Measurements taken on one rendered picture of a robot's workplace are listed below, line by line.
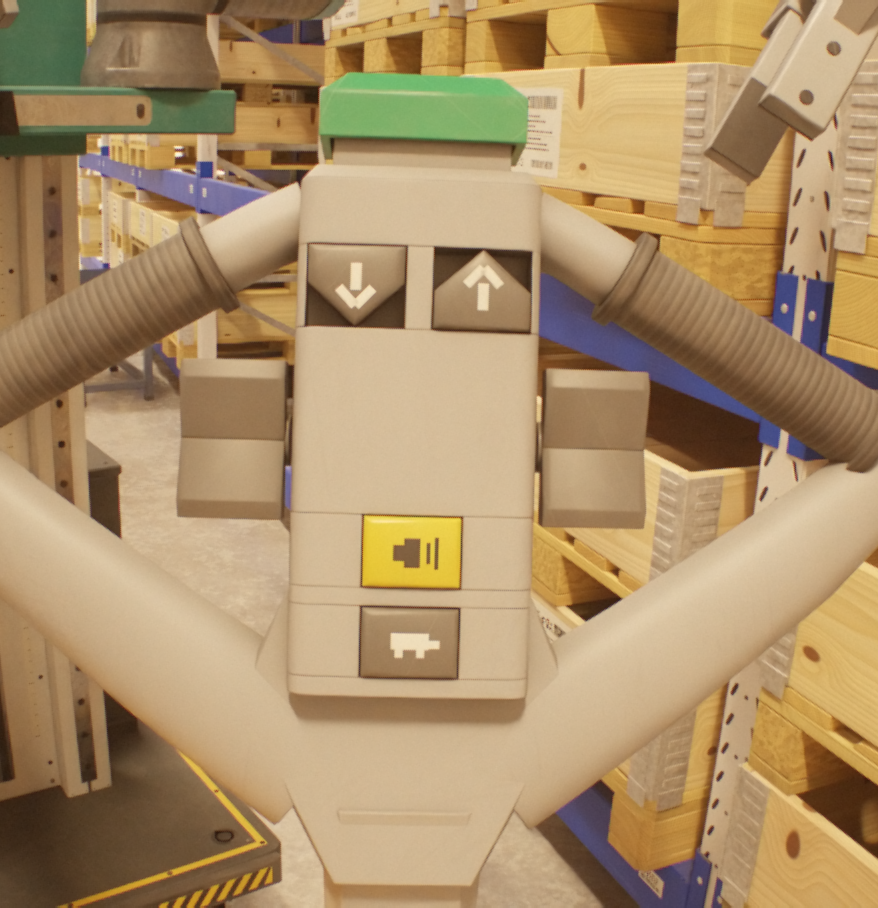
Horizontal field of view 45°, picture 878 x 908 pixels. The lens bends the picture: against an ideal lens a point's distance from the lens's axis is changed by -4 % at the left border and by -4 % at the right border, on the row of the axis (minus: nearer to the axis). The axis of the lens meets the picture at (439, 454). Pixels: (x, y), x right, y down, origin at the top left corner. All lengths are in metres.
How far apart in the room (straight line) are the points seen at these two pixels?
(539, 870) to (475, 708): 1.87
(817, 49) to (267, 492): 0.27
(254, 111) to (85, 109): 4.64
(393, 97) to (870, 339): 0.91
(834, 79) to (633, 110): 1.21
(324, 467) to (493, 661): 0.10
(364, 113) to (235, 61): 5.61
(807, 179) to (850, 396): 1.01
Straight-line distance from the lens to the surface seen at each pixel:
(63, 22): 1.60
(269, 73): 6.08
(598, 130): 1.72
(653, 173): 1.59
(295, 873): 2.27
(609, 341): 1.82
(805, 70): 0.44
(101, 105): 1.45
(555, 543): 1.89
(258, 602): 3.39
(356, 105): 0.43
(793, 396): 0.45
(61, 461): 1.71
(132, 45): 1.48
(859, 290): 1.29
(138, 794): 1.94
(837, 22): 0.45
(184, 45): 1.49
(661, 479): 1.59
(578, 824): 2.13
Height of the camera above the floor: 1.40
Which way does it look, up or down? 17 degrees down
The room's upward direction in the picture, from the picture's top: 2 degrees clockwise
